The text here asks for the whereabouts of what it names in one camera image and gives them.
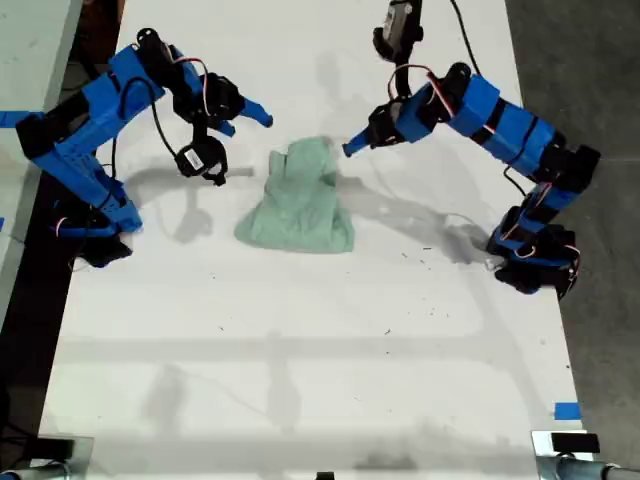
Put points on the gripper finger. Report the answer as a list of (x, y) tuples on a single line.
[(361, 139), (226, 128), (356, 148), (257, 113)]

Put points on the pale green T-shirt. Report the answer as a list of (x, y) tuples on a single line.
[(295, 210)]

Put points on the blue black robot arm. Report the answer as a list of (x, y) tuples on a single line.
[(95, 120), (520, 135)]

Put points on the white side table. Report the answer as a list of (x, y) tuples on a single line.
[(30, 75)]

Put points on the long blue tape strip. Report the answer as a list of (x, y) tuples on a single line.
[(15, 119)]

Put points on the small black box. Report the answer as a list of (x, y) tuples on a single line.
[(575, 443), (325, 476), (57, 446)]

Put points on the short blue tape strip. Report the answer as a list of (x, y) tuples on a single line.
[(567, 411)]

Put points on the metal clamp plate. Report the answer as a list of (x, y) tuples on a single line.
[(542, 450), (82, 460)]

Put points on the grey metal pipe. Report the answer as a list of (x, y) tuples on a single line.
[(590, 471)]

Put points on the short black camera stalk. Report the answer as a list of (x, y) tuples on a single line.
[(200, 131)]

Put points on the black camera box with label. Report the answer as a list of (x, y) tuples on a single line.
[(200, 160)]

